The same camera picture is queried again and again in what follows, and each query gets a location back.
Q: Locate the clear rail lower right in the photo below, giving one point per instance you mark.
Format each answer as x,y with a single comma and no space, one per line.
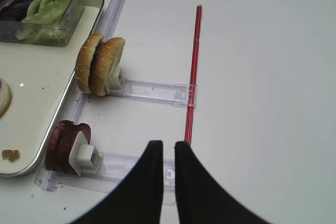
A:
113,169

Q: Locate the red strip right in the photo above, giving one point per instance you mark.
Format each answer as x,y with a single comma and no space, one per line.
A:
193,77

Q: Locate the clear rail upper right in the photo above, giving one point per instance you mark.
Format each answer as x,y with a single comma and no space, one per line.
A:
174,94

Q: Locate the meat patty slices stack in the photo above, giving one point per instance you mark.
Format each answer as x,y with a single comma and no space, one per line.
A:
60,144

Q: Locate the white pusher block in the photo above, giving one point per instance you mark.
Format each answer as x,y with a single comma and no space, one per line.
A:
115,81
84,157

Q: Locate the white pusher block upper right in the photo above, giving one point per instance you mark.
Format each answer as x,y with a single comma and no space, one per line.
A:
115,81

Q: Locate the purple cabbage leaves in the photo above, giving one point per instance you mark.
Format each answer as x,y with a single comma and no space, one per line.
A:
14,10

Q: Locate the clear plastic salad container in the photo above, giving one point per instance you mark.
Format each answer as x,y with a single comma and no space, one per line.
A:
67,23

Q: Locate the white metal tray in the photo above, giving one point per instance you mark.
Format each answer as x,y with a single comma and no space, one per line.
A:
39,78

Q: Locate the bottom bun on tray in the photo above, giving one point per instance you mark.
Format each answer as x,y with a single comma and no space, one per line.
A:
5,96

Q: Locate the sesame top bun outer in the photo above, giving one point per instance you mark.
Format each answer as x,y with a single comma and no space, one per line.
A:
84,60

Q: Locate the green lettuce leaves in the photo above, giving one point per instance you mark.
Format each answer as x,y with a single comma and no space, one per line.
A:
42,23

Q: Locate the sesame bun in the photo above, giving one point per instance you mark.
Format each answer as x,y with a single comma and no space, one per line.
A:
84,60
106,58

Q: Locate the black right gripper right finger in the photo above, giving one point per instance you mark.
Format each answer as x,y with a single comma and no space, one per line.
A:
200,198

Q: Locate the white pusher block lower right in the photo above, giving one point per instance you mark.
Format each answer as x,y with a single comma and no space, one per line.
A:
84,157

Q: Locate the sesame top bun inner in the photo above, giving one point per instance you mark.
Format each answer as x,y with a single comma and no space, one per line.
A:
106,58

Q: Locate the brown food crumb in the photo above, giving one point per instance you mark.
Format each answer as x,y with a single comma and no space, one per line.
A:
10,155

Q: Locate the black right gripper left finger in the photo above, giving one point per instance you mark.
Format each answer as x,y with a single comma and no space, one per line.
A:
138,198

